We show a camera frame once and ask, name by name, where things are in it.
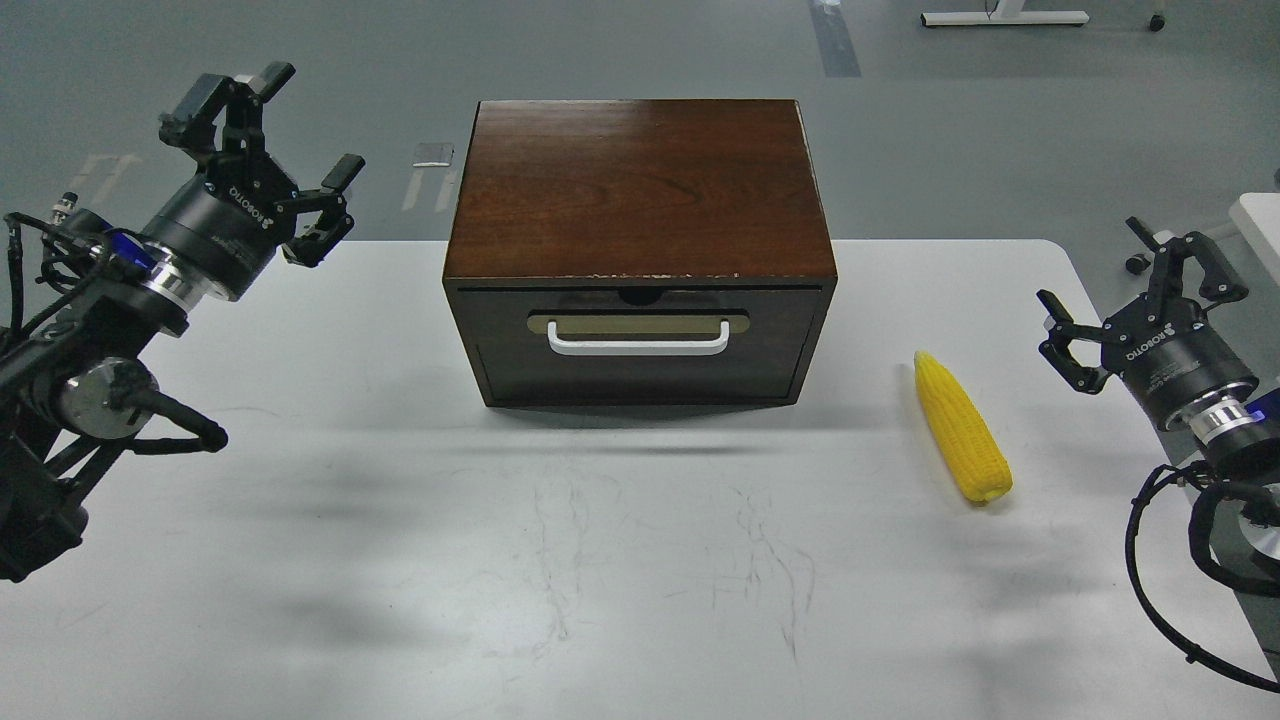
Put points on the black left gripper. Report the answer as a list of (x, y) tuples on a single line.
[(228, 229)]

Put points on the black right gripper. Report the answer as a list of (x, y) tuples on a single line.
[(1175, 355)]

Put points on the yellow corn cob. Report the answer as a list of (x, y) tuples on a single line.
[(979, 469)]

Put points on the wooden drawer with white handle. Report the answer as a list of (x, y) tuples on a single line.
[(640, 346)]

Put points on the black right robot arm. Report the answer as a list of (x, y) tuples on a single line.
[(1238, 446)]

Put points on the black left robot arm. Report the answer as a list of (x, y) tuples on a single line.
[(87, 296)]

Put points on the dark wooden drawer cabinet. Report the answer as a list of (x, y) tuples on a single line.
[(660, 193)]

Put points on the white table leg base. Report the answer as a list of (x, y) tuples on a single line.
[(1004, 14)]

